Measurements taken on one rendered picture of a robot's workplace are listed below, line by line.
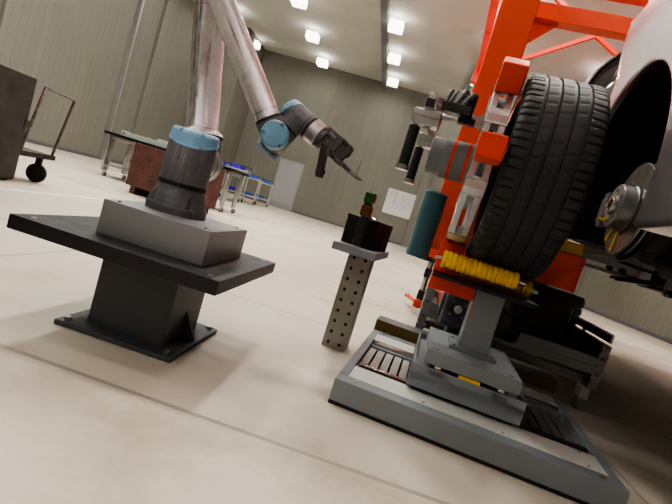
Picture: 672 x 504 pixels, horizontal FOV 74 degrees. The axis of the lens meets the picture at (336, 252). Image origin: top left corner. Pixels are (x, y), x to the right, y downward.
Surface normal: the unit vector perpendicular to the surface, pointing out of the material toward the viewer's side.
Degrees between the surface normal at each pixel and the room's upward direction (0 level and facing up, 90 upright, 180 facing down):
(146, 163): 90
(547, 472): 90
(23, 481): 0
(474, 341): 90
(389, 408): 90
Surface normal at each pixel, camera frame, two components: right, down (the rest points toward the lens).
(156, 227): -0.11, 0.06
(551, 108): -0.07, -0.43
